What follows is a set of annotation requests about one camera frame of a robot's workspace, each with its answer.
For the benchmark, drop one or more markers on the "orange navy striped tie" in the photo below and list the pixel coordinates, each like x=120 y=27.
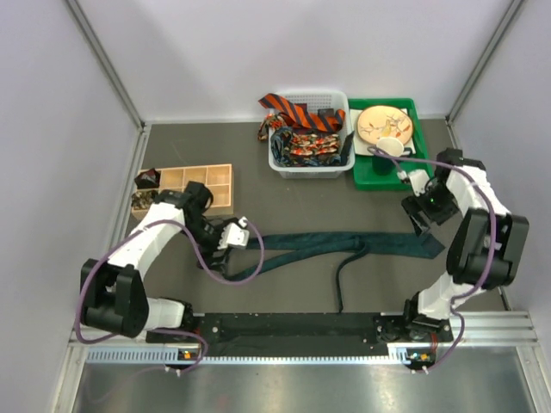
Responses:
x=296 y=116

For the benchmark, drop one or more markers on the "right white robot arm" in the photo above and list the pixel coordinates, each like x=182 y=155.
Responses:
x=485 y=251

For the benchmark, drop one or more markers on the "brown patterned rolled tie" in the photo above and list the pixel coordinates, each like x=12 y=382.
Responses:
x=141 y=200

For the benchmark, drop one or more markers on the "green plastic tray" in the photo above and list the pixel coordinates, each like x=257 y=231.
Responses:
x=363 y=173

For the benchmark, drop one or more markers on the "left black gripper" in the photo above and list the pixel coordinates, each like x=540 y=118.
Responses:
x=217 y=262

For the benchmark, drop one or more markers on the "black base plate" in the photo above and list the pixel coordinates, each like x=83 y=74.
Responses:
x=309 y=334

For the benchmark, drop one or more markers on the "green white mug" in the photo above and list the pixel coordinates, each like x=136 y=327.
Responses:
x=384 y=149

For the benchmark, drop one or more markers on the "white plastic basket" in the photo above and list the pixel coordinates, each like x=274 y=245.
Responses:
x=326 y=102

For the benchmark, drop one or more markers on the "slotted cable duct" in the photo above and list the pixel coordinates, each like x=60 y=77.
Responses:
x=184 y=357

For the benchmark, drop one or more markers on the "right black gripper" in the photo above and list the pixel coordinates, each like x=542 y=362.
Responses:
x=411 y=205

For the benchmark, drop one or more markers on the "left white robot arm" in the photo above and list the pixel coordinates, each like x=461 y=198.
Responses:
x=112 y=292

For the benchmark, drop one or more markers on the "dark red rolled tie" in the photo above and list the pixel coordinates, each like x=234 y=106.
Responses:
x=148 y=179

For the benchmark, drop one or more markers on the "beige patterned plate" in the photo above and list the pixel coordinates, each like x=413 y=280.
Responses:
x=382 y=121

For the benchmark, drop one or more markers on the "floral patterned tie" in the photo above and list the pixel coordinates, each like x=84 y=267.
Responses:
x=291 y=147

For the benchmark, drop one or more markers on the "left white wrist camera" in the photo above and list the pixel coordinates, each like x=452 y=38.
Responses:
x=234 y=234

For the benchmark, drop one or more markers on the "dark teal necktie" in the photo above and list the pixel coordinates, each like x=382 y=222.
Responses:
x=301 y=246

